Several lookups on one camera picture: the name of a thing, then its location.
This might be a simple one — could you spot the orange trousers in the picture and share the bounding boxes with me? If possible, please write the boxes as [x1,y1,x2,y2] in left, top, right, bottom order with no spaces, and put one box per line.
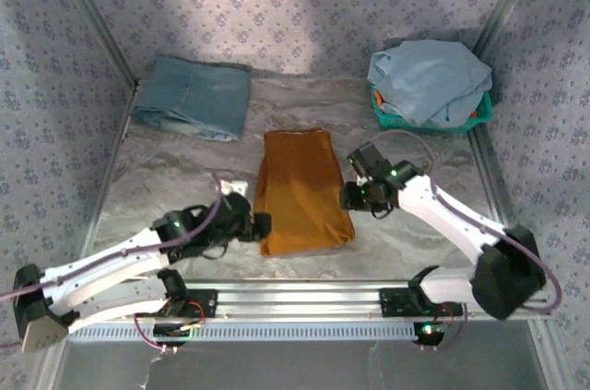
[254,127,357,257]

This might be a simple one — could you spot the crumpled light blue trousers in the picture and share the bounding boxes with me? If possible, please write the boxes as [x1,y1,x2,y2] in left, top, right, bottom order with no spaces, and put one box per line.
[367,39,494,129]

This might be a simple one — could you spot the green plastic basket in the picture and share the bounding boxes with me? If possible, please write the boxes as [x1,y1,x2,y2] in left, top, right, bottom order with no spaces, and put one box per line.
[371,85,495,135]

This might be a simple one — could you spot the black controller board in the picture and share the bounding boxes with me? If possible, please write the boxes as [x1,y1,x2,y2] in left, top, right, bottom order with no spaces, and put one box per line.
[153,322,205,345]
[413,321,447,347]

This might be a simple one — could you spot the folded blue denim jeans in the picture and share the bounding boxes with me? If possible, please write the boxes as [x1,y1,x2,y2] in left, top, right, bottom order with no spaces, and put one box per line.
[130,55,254,143]

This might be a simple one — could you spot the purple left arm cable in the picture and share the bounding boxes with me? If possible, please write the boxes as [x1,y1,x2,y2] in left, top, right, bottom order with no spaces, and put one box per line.
[0,172,227,355]

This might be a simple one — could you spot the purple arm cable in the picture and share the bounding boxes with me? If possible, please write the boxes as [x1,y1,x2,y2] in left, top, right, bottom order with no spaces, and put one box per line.
[371,129,564,352]
[0,172,227,355]

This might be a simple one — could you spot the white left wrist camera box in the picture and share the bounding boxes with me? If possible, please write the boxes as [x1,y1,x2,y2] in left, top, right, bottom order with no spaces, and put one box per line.
[219,179,249,196]

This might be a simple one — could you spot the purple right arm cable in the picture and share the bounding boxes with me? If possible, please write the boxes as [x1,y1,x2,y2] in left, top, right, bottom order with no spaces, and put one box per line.
[371,129,564,352]

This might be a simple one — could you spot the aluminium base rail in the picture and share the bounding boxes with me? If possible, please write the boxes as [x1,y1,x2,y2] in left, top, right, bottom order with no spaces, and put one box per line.
[73,277,552,323]

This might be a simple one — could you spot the slotted grey cable duct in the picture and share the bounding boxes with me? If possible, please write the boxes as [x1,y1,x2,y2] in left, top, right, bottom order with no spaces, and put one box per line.
[67,321,444,344]

